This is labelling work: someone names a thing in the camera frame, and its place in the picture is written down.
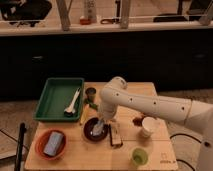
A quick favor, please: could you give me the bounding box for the grey towel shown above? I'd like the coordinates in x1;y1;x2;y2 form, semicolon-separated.
92;119;104;136

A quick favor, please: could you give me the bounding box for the dark purple bowl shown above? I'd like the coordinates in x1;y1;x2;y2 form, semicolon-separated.
83;117;108;142

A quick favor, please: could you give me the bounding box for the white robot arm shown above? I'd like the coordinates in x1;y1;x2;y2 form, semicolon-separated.
98;76;213;171

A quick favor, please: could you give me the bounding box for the red small bowl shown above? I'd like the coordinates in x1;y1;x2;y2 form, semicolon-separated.
79;16;92;25

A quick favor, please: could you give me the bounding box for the orange bowl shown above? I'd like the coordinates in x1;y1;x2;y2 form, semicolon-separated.
35;130;66;161

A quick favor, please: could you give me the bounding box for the dark brown cup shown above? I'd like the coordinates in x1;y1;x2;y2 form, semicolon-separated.
85;87;96;102

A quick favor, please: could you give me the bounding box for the green small object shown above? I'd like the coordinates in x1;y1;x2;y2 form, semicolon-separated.
88;102;98;111

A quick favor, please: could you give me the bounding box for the white brush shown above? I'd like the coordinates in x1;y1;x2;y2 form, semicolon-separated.
64;88;81;116

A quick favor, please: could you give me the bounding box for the small brown object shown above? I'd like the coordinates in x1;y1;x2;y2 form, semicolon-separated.
132;116;144;127

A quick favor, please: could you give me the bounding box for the green plastic tray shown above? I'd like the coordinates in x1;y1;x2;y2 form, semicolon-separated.
34;78;84;122

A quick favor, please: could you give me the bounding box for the black rectangular block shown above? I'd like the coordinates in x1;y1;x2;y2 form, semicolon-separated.
110;125;123;148

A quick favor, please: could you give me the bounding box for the white paper cup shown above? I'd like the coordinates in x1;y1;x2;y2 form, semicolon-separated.
141;117;159;138

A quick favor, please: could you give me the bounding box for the green cup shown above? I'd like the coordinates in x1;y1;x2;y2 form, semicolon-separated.
131;148;148;167

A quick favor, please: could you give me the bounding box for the black pole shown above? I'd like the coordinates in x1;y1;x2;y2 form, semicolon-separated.
14;123;26;171

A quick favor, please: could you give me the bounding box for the black office chair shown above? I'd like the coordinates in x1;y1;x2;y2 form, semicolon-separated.
0;0;52;27

